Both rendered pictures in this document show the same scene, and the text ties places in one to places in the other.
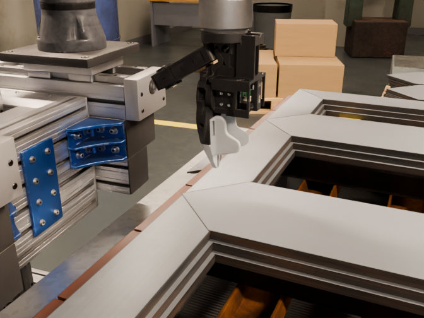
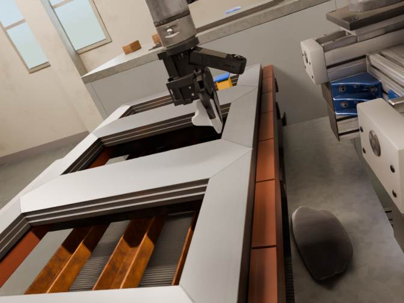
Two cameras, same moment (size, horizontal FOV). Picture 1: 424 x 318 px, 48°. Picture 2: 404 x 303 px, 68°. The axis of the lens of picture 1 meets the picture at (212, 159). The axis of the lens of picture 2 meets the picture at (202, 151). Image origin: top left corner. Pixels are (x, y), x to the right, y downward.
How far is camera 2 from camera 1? 1.34 m
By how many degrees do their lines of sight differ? 132
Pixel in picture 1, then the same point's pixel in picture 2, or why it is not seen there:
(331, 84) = not seen: outside the picture
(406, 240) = (124, 175)
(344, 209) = (148, 181)
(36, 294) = (350, 161)
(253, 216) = (201, 154)
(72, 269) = (353, 180)
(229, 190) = (222, 164)
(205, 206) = (231, 147)
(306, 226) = (172, 161)
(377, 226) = (134, 177)
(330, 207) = (156, 178)
